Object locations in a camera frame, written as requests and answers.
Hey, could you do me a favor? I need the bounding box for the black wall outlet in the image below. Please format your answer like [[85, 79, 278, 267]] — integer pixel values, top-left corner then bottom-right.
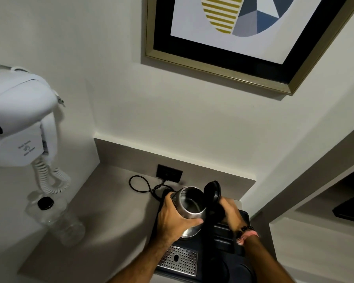
[[156, 164, 183, 183]]

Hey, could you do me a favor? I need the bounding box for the person's left forearm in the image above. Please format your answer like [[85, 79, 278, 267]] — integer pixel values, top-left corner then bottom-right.
[[106, 237, 177, 283]]

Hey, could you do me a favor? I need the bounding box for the person's right forearm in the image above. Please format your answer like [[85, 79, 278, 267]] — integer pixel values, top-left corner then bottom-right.
[[239, 234, 296, 283]]

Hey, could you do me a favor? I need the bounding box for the perforated metal drip grate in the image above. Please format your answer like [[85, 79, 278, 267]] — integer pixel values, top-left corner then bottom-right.
[[157, 245, 199, 277]]

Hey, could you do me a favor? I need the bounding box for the black power cable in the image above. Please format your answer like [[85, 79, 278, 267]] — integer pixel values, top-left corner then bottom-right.
[[129, 175, 175, 201]]

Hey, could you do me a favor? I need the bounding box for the steel electric kettle black lid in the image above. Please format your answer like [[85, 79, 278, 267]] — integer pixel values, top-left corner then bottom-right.
[[170, 181, 226, 240]]

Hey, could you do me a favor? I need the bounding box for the person's right hand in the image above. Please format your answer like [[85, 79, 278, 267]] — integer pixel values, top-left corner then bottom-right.
[[217, 197, 245, 234]]

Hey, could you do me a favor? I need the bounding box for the pink wristband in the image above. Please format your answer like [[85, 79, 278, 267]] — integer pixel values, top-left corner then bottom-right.
[[236, 231, 260, 246]]

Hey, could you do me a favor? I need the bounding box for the clear plastic bottle black cap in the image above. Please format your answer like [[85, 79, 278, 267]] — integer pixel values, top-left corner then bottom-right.
[[26, 191, 86, 248]]

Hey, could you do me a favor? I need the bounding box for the white wall hair dryer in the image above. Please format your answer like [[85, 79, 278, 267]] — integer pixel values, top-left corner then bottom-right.
[[0, 65, 66, 168]]

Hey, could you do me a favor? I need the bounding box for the gold framed abstract picture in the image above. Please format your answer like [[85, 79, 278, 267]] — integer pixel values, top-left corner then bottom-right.
[[145, 0, 354, 96]]

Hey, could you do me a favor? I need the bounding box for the black bead bracelet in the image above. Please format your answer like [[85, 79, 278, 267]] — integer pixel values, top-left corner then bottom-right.
[[234, 226, 254, 238]]

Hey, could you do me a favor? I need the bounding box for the person's left hand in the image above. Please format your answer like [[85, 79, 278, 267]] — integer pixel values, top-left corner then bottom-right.
[[158, 191, 204, 245]]

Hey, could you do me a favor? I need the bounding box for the black plastic tray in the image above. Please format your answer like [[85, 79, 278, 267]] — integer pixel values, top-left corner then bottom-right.
[[153, 188, 258, 283]]

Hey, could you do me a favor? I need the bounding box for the black flat box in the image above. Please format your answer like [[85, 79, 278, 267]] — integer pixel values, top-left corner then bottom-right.
[[332, 193, 354, 225]]

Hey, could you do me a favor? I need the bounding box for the white coiled cord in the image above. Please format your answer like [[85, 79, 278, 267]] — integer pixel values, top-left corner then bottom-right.
[[31, 154, 72, 195]]

